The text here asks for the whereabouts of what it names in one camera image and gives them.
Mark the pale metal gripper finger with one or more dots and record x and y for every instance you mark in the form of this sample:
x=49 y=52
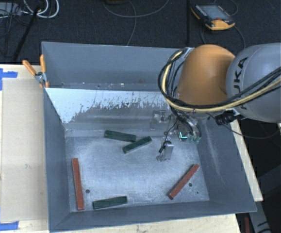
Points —
x=158 y=119
x=167 y=152

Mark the red-brown flat block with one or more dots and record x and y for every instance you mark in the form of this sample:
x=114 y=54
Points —
x=78 y=184
x=184 y=181

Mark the pale flat board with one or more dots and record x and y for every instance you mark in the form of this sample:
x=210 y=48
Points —
x=21 y=149

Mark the grey metal bin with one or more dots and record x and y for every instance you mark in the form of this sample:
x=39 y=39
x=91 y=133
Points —
x=135 y=173

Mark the dark green flat block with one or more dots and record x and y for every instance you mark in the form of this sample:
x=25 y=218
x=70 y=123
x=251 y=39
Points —
x=137 y=144
x=120 y=136
x=109 y=202

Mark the black cylinder on white bracket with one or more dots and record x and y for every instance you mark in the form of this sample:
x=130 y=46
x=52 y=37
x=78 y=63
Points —
x=225 y=118

